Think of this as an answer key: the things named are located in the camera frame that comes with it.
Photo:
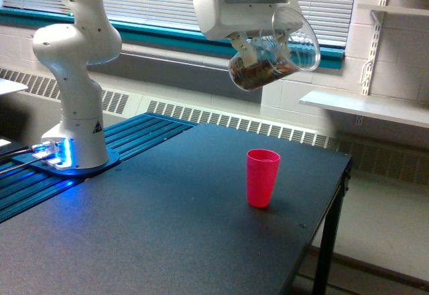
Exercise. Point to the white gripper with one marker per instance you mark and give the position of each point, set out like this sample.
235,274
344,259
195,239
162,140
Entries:
237,19

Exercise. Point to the clear plastic cup with nuts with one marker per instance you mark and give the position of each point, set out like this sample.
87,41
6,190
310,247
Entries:
268,63

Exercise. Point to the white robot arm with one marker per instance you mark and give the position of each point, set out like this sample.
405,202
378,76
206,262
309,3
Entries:
78,73

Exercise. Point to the pink plastic cup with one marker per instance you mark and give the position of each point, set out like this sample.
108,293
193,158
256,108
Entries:
262,170

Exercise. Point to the white baseboard radiator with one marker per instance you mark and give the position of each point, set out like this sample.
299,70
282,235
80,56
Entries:
379,159

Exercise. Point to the black table leg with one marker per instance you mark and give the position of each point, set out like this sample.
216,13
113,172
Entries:
330,228

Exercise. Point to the white side table left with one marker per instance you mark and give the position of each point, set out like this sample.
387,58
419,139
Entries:
9,86

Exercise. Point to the white shelf bracket rail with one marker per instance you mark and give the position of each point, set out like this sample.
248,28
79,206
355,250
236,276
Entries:
369,65

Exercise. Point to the white lower wall shelf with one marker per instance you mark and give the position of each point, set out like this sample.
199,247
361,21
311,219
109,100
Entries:
386,109

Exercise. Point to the white wall shelf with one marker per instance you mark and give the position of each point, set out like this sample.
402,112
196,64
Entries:
395,9
386,109

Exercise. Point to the white upper wall shelf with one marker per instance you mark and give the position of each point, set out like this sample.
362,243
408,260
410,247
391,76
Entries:
395,9

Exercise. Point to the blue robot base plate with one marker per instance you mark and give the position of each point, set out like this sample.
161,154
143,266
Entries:
114,159

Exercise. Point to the blue slatted aluminium rail bed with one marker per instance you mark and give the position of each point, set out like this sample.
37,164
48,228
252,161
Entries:
24,188

